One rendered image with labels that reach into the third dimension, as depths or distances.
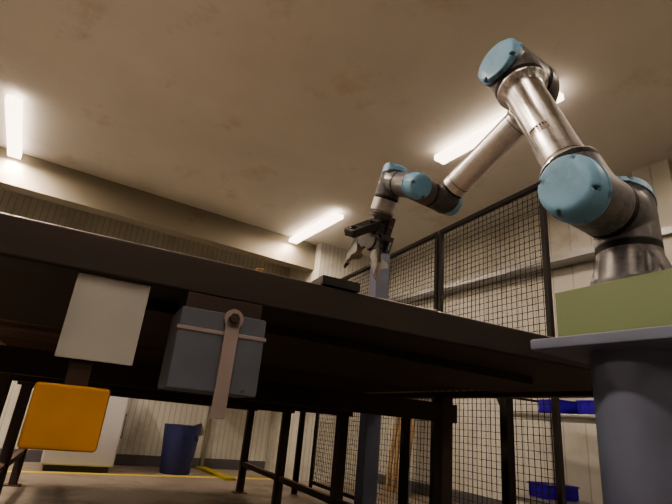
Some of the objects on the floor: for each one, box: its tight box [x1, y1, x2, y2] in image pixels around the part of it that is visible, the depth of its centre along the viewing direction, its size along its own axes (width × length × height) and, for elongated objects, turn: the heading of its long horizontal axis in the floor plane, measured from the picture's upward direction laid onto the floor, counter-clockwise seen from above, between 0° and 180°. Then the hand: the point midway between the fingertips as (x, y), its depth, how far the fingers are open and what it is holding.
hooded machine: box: [40, 396, 129, 473], centre depth 519 cm, size 70×62×137 cm
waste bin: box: [159, 423, 205, 475], centre depth 548 cm, size 48×44×56 cm
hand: (357, 274), depth 145 cm, fingers open, 14 cm apart
